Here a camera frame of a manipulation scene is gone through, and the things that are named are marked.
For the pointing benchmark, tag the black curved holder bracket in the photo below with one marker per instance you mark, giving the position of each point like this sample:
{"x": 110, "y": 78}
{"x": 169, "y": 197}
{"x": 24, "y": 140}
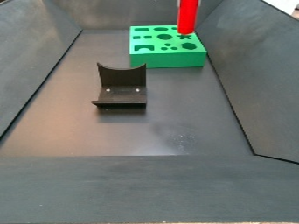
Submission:
{"x": 122, "y": 86}

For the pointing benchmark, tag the green shape sorting board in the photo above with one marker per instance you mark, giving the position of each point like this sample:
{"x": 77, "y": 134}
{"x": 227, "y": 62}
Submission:
{"x": 161, "y": 47}

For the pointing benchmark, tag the red hexagon peg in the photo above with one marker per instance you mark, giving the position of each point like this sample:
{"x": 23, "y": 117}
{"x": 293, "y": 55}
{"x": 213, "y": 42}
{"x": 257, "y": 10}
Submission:
{"x": 187, "y": 16}

